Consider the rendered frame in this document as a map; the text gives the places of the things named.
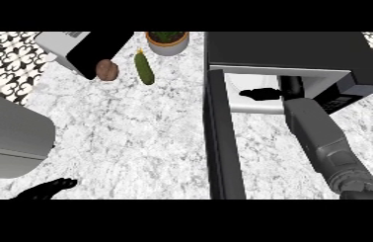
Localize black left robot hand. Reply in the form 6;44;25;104
9;177;80;201

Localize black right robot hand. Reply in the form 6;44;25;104
238;74;308;103

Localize dark grey microwave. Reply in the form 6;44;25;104
204;31;373;116

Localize dark grey microwave door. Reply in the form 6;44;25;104
201;69;248;201

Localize pale grey rounded appliance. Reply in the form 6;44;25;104
0;97;59;180

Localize potted plant in grey pot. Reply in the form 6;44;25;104
145;31;190;57

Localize green cucumber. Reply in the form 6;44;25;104
133;47;158;86

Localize brown potato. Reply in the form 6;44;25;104
95;58;121;82

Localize white and black appliance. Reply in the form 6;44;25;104
33;31;137;81

